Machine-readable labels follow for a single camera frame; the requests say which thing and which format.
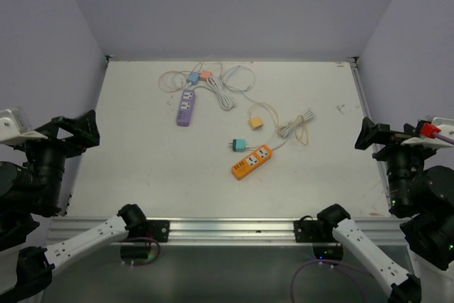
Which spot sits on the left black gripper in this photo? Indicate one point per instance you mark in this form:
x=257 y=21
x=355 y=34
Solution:
x=84 y=129

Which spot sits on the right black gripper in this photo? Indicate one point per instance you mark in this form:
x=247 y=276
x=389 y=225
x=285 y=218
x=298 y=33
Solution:
x=371 y=130

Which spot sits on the purple power strip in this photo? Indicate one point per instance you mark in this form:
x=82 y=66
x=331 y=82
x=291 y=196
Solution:
x=185 y=109

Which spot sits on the yellow usb charger plug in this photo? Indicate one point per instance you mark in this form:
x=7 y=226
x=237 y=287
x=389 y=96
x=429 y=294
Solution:
x=255 y=123

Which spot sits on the blue usb charger plug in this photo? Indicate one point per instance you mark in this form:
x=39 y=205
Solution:
x=193 y=79

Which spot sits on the pink usb charger plug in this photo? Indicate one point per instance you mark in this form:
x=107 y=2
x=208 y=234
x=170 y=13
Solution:
x=204 y=75

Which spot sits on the teal usb charger plug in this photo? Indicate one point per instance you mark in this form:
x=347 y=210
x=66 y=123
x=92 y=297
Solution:
x=238 y=145

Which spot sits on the orange power strip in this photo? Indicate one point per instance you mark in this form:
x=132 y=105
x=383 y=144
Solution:
x=251 y=162

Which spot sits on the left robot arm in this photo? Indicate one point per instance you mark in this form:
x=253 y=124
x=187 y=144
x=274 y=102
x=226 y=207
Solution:
x=34 y=189

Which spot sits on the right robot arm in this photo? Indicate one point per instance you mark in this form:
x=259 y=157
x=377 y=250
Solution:
x=422 y=197

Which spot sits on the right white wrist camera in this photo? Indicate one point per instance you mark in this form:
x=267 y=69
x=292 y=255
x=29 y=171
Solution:
x=435 y=134

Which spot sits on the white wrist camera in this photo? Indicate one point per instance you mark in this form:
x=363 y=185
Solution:
x=16 y=128
x=435 y=134

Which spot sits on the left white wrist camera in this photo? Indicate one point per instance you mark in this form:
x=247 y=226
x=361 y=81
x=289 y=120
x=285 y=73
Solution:
x=16 y=128

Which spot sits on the aluminium front rail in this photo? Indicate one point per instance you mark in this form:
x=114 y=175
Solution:
x=227 y=232

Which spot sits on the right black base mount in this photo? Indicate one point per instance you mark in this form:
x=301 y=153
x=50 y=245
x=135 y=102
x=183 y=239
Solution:
x=307 y=229

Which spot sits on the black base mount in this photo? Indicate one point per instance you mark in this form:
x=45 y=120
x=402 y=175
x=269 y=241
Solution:
x=157 y=229
x=307 y=229

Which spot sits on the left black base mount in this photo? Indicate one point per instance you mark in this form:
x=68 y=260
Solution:
x=157 y=229

